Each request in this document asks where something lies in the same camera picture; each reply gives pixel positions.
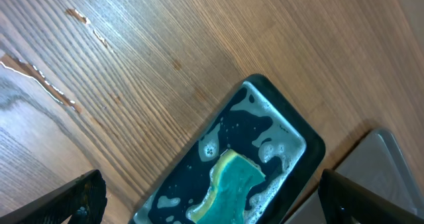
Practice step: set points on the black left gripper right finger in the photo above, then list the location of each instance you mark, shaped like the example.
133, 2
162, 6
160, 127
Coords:
344, 201

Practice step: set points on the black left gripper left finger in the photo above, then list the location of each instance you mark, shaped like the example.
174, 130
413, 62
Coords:
82, 200

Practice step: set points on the green yellow sponge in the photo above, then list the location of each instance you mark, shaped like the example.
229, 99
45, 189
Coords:
231, 179

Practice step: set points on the dark brown serving tray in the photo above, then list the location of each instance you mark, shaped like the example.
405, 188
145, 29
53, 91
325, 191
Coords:
378, 165

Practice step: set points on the black soapy water tray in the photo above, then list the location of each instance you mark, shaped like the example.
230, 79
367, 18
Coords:
259, 123

